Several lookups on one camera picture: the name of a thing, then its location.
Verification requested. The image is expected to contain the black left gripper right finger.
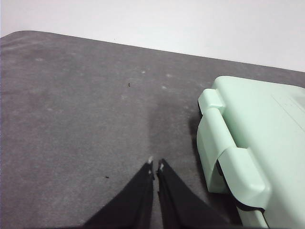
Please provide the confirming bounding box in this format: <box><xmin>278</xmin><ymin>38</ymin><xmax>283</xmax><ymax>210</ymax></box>
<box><xmin>155</xmin><ymin>158</ymin><xmax>231</xmax><ymax>227</ymax></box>

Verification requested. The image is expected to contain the mint green breakfast maker base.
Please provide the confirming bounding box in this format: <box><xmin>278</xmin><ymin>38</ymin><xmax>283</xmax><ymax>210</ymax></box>
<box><xmin>196</xmin><ymin>104</ymin><xmax>271</xmax><ymax>229</ymax></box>

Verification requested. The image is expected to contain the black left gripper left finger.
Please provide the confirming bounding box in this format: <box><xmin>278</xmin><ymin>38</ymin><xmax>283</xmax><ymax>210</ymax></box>
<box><xmin>83</xmin><ymin>156</ymin><xmax>155</xmax><ymax>227</ymax></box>

